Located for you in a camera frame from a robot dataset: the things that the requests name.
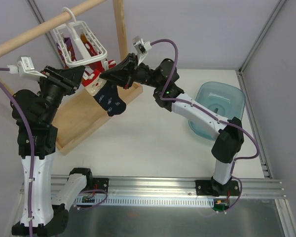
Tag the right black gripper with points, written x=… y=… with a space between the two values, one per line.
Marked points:
x=130 y=71

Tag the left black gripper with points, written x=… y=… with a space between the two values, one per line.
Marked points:
x=60 y=79

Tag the navy santa sock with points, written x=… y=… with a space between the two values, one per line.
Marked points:
x=109 y=64
x=104 y=92

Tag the white plastic clip hanger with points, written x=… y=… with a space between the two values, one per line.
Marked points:
x=73 y=29

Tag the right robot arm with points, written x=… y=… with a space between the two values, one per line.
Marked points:
x=226 y=133

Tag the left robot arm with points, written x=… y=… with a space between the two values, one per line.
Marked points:
x=44 y=215

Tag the red sock front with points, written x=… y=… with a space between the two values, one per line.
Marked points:
x=95 y=65

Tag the purple striped sock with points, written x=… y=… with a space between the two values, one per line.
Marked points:
x=70 y=49
x=83 y=38

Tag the teal plastic basin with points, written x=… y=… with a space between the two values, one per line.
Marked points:
x=223 y=99

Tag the green connector board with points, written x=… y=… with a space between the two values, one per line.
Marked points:
x=220 y=206

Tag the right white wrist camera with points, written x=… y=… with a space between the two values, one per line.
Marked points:
x=142 y=47

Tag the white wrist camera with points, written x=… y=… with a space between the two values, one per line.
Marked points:
x=142 y=47
x=25 y=69

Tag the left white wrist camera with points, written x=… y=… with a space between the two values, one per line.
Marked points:
x=25 y=69

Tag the white slotted cable duct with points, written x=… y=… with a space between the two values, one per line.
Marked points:
x=160 y=201

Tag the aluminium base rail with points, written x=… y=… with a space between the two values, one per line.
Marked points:
x=188 y=188

